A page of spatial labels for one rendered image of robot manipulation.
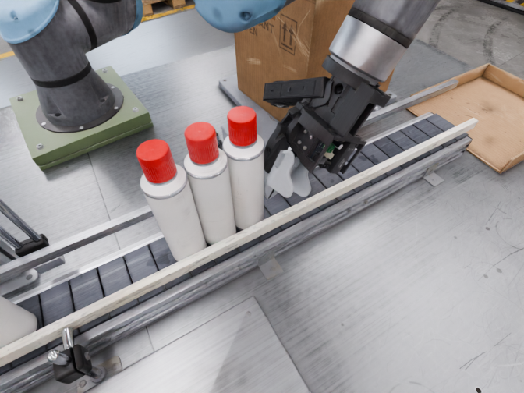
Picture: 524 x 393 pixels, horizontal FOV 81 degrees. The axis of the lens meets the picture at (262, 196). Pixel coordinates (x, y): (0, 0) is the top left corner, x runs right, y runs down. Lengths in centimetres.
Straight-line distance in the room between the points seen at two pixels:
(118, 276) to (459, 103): 86
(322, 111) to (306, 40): 21
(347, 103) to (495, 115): 63
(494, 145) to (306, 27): 51
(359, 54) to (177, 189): 24
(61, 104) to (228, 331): 57
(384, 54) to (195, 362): 41
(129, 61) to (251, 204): 75
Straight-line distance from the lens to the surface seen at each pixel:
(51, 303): 52
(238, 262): 47
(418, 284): 56
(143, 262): 49
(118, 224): 44
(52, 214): 69
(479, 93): 103
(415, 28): 38
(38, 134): 82
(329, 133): 36
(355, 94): 37
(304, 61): 60
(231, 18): 28
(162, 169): 33
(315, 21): 57
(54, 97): 78
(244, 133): 35
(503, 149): 86
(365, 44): 36
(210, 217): 41
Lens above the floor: 129
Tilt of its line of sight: 51 degrees down
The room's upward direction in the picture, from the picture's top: straight up
